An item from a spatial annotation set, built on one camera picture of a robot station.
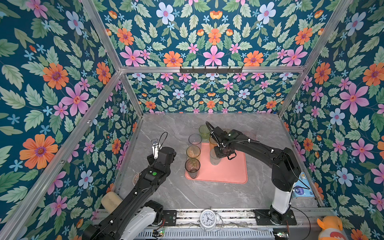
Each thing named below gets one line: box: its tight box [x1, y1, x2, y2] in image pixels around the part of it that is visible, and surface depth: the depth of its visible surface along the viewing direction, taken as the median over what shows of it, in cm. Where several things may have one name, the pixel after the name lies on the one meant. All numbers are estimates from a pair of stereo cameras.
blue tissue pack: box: [292, 172, 315, 198], surface depth 78 cm
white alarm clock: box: [199, 209, 221, 232], surface depth 72 cm
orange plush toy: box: [317, 215, 348, 240], surface depth 68 cm
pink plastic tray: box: [184, 142, 248, 184], surface depth 91 cm
